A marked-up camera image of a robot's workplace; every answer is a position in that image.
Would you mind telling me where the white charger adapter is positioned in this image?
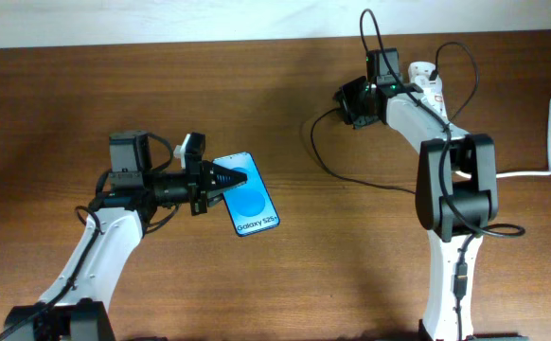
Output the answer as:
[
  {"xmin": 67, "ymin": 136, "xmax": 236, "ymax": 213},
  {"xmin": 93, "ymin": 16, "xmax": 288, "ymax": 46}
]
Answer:
[{"xmin": 415, "ymin": 75, "xmax": 443, "ymax": 94}]

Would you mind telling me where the blue Galaxy smartphone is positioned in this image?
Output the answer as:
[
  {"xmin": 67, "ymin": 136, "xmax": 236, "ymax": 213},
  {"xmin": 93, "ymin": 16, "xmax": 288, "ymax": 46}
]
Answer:
[{"xmin": 213, "ymin": 152, "xmax": 280, "ymax": 237}]

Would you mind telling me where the black charging cable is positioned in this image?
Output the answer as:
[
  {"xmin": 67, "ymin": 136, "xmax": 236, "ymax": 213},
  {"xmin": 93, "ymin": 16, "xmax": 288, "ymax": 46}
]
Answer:
[{"xmin": 310, "ymin": 41, "xmax": 480, "ymax": 196}]

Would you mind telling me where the white power strip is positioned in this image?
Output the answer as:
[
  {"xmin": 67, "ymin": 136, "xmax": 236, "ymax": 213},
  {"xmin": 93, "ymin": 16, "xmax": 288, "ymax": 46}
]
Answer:
[{"xmin": 408, "ymin": 62, "xmax": 448, "ymax": 119}]

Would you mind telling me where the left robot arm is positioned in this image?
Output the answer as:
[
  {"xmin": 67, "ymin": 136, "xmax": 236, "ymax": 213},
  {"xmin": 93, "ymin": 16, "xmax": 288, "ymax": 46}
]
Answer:
[{"xmin": 0, "ymin": 130, "xmax": 247, "ymax": 340}]

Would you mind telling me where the white power strip cord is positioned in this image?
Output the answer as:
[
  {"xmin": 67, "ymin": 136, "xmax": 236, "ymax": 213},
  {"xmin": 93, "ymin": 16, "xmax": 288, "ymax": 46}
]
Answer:
[{"xmin": 453, "ymin": 84, "xmax": 551, "ymax": 181}]

